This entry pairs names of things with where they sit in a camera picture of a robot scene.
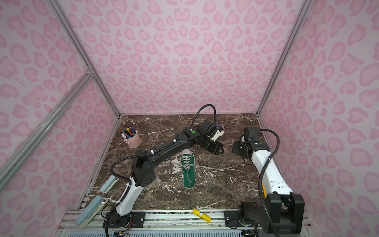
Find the white shoelace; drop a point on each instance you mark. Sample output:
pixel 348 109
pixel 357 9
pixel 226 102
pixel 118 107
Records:
pixel 187 163

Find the coloured pens bundle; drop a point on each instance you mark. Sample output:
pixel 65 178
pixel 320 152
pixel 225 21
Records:
pixel 128 132

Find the light blue device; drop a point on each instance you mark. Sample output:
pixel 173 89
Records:
pixel 111 181
pixel 90 211

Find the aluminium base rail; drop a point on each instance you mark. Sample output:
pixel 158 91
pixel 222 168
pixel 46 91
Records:
pixel 156 220

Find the aluminium frame post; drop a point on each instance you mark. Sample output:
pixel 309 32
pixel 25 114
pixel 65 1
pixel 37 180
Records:
pixel 90 37

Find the light blue device upper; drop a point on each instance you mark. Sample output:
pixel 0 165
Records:
pixel 111 181

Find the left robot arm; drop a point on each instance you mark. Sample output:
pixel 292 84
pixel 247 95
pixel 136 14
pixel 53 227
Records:
pixel 144 162

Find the green canvas sneaker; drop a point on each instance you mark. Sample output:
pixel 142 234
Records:
pixel 188 184

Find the light blue device lower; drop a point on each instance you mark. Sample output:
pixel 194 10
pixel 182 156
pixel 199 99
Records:
pixel 90 211

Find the pink pen cup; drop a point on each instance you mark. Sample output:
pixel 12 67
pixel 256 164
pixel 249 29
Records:
pixel 134 141

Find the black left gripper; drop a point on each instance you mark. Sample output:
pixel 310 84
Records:
pixel 216 148

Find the yellow marker tube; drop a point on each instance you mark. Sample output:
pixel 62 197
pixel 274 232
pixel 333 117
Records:
pixel 202 215

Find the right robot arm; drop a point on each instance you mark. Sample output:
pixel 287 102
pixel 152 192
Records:
pixel 280 211

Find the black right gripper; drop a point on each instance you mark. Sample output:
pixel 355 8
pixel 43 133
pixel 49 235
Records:
pixel 235 148

